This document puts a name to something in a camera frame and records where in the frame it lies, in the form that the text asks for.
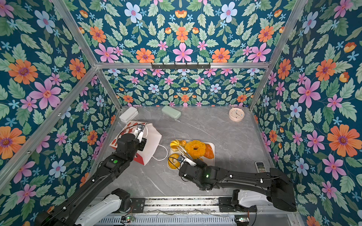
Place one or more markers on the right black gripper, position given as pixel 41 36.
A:
pixel 201 165

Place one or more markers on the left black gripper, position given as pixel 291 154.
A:
pixel 143 143

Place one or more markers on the steel tongs white tips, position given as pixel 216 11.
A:
pixel 184 157

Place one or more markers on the red white paper bag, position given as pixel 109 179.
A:
pixel 149 139

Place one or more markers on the large orange fake donut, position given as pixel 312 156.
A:
pixel 195 149

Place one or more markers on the orange triangular fake bread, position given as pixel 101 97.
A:
pixel 209 154

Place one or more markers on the yellow flaky fake pastry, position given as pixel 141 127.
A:
pixel 183 143

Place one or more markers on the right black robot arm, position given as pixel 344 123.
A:
pixel 275 185

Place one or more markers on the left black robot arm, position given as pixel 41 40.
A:
pixel 75 210

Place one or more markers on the white flat box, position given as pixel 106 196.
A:
pixel 129 114

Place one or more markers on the white plastic tray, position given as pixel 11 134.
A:
pixel 207 161

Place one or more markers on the mint green glasses case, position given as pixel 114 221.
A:
pixel 171 112

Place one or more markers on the white remote control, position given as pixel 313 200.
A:
pixel 260 167

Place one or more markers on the pink round alarm clock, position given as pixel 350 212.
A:
pixel 236 114

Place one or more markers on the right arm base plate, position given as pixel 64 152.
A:
pixel 230 204

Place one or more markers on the aluminium front rail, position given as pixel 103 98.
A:
pixel 183 205

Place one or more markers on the white slotted cable duct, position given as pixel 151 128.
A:
pixel 168 220

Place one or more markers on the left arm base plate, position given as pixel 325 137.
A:
pixel 137 205

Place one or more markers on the black hook rail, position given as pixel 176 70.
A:
pixel 176 66

